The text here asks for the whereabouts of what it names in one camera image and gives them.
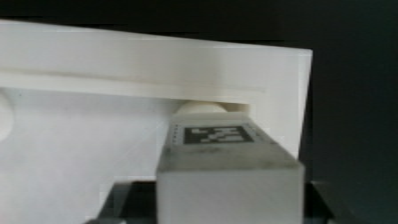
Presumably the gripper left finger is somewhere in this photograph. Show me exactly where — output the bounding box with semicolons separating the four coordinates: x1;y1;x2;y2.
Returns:
84;181;158;224

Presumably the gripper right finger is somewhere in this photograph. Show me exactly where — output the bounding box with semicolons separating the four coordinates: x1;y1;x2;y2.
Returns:
302;181;356;224

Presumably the white square table top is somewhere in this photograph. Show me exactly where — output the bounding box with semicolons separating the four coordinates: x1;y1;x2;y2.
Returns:
0;19;313;224

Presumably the white table leg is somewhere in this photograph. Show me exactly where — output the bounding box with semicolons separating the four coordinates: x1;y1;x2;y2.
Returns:
157;102;304;224

